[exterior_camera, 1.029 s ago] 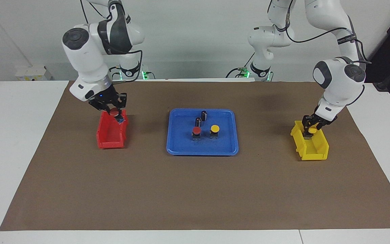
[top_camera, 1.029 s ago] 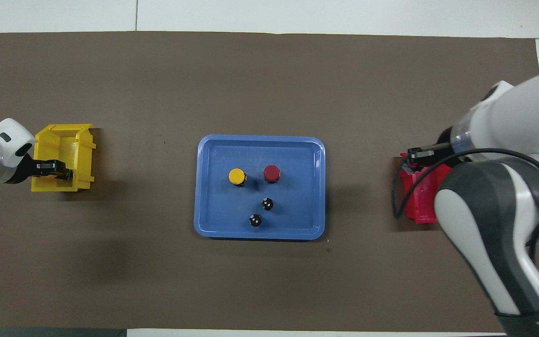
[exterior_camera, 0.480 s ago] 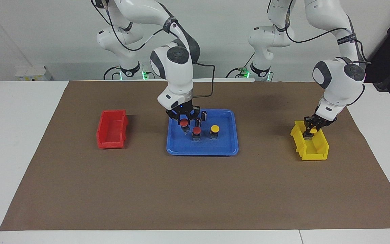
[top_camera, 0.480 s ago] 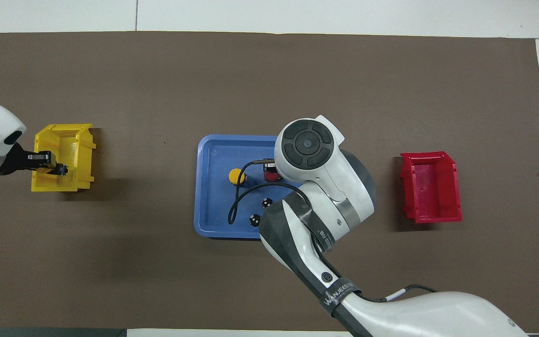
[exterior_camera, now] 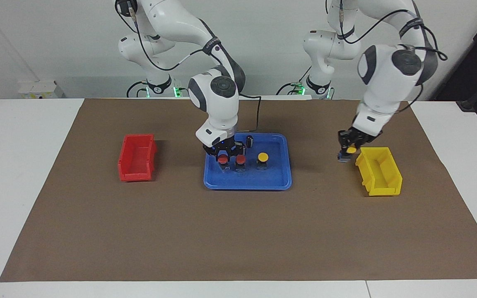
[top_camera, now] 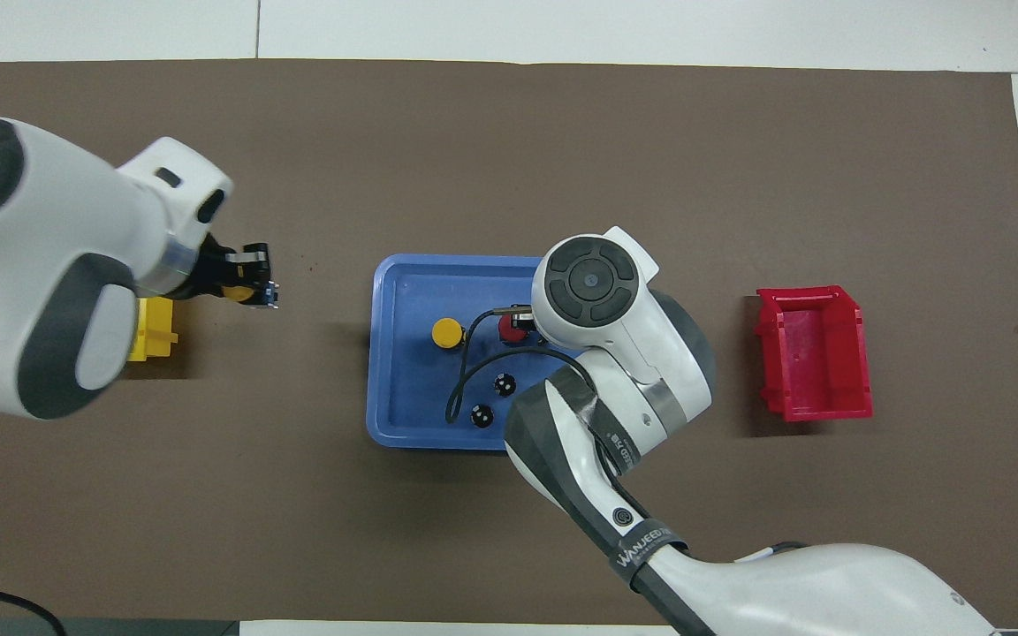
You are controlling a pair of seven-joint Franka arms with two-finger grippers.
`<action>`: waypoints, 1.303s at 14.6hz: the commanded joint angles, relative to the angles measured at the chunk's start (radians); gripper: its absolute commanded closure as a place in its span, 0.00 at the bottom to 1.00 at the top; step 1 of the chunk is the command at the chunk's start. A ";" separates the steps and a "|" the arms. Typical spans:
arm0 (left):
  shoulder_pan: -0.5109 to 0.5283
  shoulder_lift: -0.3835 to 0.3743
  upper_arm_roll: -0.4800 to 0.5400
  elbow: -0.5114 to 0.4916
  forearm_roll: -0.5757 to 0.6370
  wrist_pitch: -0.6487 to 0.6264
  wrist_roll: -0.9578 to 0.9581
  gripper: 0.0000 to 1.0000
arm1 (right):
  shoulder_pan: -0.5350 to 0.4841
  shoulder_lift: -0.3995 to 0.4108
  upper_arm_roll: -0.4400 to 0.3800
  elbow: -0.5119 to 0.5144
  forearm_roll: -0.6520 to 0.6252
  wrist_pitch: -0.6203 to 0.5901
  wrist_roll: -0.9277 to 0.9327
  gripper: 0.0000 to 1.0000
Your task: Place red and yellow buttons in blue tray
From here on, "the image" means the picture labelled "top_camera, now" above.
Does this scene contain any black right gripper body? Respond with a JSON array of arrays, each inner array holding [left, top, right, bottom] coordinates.
[[517, 304, 555, 345]]

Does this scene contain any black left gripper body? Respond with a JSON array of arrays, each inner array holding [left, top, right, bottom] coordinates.
[[177, 233, 231, 300]]

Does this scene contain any blue plastic tray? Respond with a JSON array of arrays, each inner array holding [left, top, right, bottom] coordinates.
[[367, 254, 589, 451]]

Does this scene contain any yellow plastic bin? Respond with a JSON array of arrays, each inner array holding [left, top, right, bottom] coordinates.
[[125, 296, 181, 363]]

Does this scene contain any brown table mat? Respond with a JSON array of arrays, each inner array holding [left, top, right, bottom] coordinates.
[[0, 58, 1018, 630]]

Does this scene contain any red plastic bin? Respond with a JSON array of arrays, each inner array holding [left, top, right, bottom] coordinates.
[[755, 284, 874, 422]]

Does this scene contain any dark grey base strip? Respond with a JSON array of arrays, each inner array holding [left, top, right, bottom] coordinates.
[[0, 618, 240, 636]]

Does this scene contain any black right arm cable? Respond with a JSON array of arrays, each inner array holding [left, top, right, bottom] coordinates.
[[444, 304, 810, 566]]

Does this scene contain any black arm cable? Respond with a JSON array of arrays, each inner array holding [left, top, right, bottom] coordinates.
[[0, 581, 68, 636], [444, 304, 810, 566]]

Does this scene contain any black velcro cable strap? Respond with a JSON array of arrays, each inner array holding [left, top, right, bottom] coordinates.
[[544, 364, 647, 478], [606, 521, 691, 593]]

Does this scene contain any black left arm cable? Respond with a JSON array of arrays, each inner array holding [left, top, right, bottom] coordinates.
[[0, 581, 68, 636]]

